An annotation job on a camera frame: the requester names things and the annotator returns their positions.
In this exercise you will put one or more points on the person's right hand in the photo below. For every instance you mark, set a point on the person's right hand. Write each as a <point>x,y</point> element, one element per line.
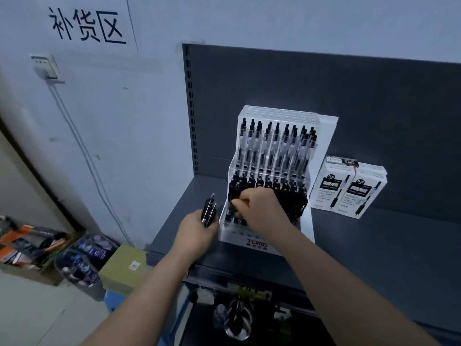
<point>264,212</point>

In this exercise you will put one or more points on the person's left hand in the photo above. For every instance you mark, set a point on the person's left hand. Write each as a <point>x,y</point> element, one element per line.
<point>192,236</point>

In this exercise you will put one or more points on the person's right thumb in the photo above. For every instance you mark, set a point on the person's right thumb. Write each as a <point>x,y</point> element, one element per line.
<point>240,202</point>

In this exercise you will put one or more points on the person's left fingers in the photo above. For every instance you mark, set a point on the person's left fingers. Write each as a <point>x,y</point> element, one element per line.
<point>212,232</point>

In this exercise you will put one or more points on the black gel pen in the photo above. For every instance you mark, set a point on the black gel pen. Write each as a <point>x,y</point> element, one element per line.
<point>213,213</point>
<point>208,211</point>

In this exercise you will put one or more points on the person's right forearm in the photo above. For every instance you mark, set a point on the person's right forearm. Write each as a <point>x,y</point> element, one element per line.
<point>345,291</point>

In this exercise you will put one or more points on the person's left forearm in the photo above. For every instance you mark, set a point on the person's left forearm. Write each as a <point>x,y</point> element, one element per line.
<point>144,299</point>

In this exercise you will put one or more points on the row of black pens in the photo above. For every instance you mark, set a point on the row of black pens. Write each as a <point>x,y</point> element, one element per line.
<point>288,192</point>

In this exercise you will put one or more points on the row of clear pens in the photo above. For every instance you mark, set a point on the row of clear pens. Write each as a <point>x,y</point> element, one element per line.
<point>277,147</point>

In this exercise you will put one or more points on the clear bag of black items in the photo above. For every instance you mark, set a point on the clear bag of black items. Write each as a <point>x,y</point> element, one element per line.
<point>234,317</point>

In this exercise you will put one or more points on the white pen box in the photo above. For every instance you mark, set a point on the white pen box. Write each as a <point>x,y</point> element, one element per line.
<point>333,183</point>
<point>365,192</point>

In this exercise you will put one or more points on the olive cardboard box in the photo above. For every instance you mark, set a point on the olive cardboard box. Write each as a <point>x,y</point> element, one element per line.
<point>124,268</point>

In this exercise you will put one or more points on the white acrylic pen display stand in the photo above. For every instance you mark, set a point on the white acrylic pen display stand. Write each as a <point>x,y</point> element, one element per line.
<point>326,140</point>

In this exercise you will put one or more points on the blue plastic bin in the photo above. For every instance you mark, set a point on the blue plastic bin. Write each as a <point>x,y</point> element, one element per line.
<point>115,302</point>

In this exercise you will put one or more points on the clear bag of blue items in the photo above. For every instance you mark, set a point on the clear bag of blue items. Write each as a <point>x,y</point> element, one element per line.
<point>84,257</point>

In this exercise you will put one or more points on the dark grey metal shelf unit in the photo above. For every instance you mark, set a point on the dark grey metal shelf unit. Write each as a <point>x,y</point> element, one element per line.
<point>378,115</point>

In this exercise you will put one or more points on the cardboard box of stationery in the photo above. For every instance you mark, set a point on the cardboard box of stationery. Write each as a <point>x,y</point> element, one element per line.
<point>25,245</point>

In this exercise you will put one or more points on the white wall sign black characters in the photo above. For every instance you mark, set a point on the white wall sign black characters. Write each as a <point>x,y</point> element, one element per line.
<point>86,25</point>

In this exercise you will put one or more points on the white wall switch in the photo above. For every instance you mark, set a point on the white wall switch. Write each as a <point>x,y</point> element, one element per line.
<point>45,66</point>

